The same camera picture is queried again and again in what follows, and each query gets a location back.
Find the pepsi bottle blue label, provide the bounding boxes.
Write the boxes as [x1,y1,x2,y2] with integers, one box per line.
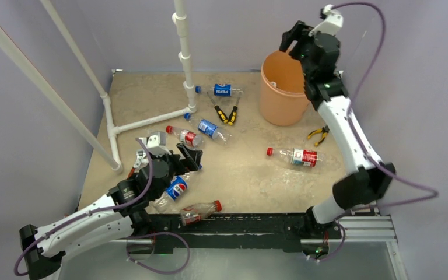
[153,171,202,214]
[184,113,232,145]
[195,83,245,97]

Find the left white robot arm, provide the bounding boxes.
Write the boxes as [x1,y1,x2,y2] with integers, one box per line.
[14,143,203,279]

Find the near Pepsi bottle blue label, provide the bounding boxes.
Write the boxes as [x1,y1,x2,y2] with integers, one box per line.
[153,171,202,214]

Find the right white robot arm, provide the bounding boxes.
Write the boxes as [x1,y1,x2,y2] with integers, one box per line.
[279,21,395,237]

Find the left yellow black screwdriver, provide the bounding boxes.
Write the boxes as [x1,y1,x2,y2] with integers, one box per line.
[207,93,228,124]

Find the white PVC pipe frame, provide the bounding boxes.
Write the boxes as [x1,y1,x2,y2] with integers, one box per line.
[0,1,197,174]

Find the small red cap bottle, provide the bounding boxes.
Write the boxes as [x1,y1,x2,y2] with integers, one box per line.
[166,125,204,148]

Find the orange plastic bin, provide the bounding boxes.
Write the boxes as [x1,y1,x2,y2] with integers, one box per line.
[259,51,310,126]

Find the large red label bottle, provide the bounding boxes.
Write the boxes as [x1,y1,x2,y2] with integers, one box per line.
[266,147,325,167]

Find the yellow handled pliers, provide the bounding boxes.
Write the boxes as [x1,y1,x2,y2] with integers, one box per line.
[307,125,330,148]

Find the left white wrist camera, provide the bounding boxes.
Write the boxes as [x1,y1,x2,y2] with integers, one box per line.
[136,131,170,157]

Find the yellow black screwdriver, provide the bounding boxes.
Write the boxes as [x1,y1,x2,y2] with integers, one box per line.
[227,96,241,125]
[207,93,228,124]

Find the aluminium frame rail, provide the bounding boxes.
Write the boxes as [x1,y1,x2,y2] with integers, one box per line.
[332,71,398,244]

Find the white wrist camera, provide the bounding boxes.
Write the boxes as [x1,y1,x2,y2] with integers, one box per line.
[136,131,170,157]
[310,5,344,36]

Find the red handled adjustable wrench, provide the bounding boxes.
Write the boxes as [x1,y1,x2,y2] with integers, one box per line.
[127,149,148,178]

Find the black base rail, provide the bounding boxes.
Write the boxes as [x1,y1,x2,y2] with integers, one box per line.
[150,213,326,254]

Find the far Pepsi bottle blue label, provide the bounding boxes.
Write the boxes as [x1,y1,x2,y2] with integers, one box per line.
[195,83,245,97]

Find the right yellow black screwdriver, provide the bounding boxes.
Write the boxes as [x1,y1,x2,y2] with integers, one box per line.
[227,96,241,125]

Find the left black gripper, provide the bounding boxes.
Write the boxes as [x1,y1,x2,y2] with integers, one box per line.
[149,143,201,200]

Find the brown bottle red cap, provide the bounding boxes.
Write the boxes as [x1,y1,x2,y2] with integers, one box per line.
[179,200,222,226]

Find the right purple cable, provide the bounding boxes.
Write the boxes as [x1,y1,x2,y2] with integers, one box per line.
[330,2,439,209]

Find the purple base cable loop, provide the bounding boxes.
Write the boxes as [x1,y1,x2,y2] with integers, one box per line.
[125,231,191,275]

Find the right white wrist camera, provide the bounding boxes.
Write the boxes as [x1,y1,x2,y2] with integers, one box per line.
[310,5,344,36]

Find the middle Pepsi bottle blue label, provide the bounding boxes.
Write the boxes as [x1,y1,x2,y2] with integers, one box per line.
[184,113,232,145]

